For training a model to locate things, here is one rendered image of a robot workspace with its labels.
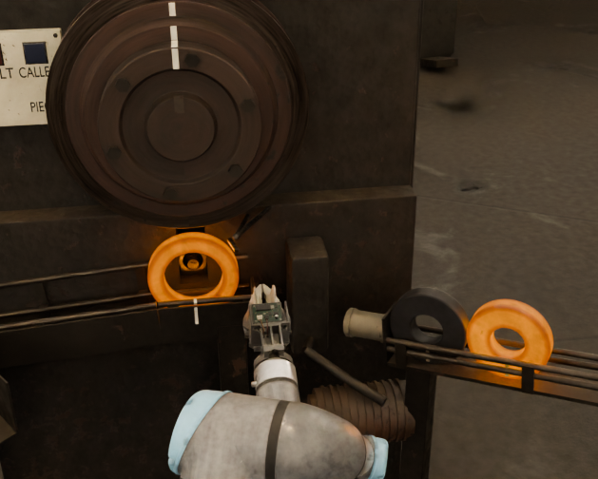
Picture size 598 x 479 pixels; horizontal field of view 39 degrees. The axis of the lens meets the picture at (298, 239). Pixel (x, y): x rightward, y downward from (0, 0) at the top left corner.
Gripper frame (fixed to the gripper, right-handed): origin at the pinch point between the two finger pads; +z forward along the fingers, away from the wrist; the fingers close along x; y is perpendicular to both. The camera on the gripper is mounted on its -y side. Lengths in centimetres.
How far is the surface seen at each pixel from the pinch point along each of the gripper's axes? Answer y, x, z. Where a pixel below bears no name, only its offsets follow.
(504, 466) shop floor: -78, -66, -2
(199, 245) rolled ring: 4.9, 11.7, 9.3
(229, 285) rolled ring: -4.3, 6.1, 6.2
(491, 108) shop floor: -167, -162, 270
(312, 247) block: 2.1, -11.2, 9.2
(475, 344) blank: 0.5, -38.5, -17.4
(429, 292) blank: 6.0, -30.9, -8.4
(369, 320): -4.4, -20.8, -5.8
